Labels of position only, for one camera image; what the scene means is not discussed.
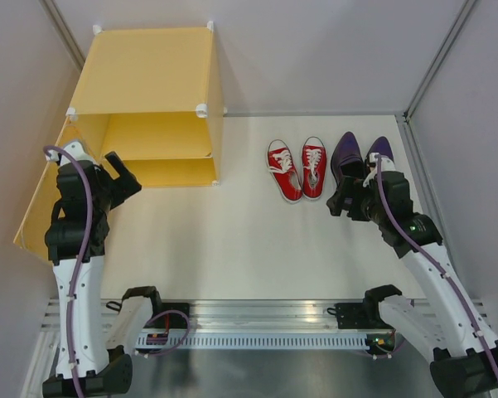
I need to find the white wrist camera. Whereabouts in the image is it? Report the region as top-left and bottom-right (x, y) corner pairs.
(43, 140), (96, 167)
(363, 152), (396, 187)

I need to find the aluminium frame post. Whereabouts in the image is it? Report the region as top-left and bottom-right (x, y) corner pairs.
(39, 0), (85, 71)
(394, 0), (481, 299)

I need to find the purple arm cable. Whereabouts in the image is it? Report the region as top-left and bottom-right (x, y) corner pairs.
(372, 153), (498, 391)
(43, 144), (96, 397)

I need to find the white slotted cable duct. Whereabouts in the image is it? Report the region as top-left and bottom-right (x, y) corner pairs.
(134, 333), (393, 352)

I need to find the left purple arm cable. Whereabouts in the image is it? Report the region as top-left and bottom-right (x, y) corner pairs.
(43, 144), (96, 397)

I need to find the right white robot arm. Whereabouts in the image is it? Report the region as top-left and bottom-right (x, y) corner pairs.
(326, 171), (498, 397)

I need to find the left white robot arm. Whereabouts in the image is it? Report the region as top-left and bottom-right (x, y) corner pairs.
(42, 140), (164, 397)

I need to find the aluminium frame post left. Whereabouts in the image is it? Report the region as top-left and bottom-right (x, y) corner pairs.
(39, 0), (85, 71)

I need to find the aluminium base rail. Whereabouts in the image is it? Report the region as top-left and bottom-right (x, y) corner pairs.
(41, 298), (494, 332)

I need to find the purple leather loafer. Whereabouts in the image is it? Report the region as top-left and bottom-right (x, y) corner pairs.
(365, 136), (394, 164)
(330, 132), (365, 188)

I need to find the aluminium frame post right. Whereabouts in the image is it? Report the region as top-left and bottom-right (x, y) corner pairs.
(394, 0), (481, 299)

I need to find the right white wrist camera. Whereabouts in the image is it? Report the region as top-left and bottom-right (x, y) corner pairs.
(363, 152), (396, 187)

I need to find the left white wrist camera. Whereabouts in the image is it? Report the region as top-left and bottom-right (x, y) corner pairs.
(43, 140), (96, 167)

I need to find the red canvas sneaker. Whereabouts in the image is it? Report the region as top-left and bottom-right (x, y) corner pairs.
(266, 139), (302, 203)
(301, 136), (327, 201)

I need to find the yellow plastic shoe cabinet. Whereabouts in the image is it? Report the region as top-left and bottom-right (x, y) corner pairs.
(12, 21), (229, 263)

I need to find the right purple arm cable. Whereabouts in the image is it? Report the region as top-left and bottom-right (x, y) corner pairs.
(372, 153), (498, 391)

